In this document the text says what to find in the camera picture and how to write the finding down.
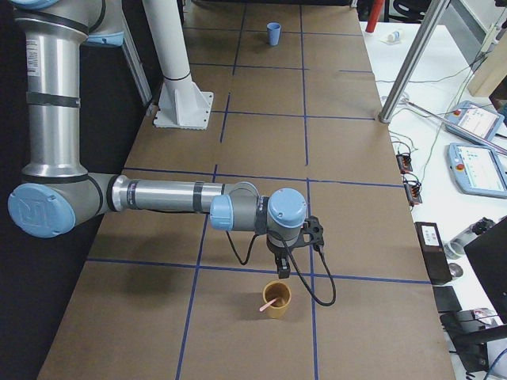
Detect yellow cup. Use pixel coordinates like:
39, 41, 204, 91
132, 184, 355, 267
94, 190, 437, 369
262, 280, 292, 319

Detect upper teach pendant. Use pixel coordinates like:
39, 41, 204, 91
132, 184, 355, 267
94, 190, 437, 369
445, 101, 505, 144

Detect white blue tube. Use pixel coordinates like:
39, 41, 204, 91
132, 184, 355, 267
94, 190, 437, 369
386, 29, 403, 44

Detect teach pendant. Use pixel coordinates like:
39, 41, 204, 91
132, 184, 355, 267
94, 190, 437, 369
445, 101, 505, 144
447, 143, 506, 199

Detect pink chopstick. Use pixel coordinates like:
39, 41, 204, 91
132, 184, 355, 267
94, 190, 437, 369
258, 298, 278, 313

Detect black remote box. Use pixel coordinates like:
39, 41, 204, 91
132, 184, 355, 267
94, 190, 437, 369
414, 222, 452, 285

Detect lower teach pendant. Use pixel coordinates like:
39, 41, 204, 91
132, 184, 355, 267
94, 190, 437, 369
447, 143, 506, 199

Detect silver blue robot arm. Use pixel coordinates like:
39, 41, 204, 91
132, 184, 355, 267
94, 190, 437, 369
8, 1, 310, 279

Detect black monitor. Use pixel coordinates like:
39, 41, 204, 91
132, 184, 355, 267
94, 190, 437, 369
465, 224, 506, 322

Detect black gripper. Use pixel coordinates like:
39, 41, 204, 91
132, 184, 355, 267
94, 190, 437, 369
266, 236, 291, 279

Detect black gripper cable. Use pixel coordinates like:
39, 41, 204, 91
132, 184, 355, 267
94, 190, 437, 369
224, 229, 337, 306

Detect black orange connector box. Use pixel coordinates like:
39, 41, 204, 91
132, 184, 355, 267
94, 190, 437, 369
396, 153, 413, 174

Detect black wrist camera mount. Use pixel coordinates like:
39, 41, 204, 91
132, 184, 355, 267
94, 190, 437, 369
294, 215, 325, 253

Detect white pedestal column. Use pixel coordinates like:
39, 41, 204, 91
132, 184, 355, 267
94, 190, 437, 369
143, 0, 214, 130

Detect aluminium frame post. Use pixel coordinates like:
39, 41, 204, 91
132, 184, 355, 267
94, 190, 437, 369
378, 0, 450, 124

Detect metal grabber stick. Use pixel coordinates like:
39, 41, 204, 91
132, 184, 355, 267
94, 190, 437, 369
401, 98, 506, 156

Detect blue cup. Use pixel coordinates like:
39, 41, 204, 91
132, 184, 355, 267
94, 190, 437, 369
266, 22, 281, 47

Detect red cylinder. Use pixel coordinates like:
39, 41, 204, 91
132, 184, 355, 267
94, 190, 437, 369
365, 0, 385, 33

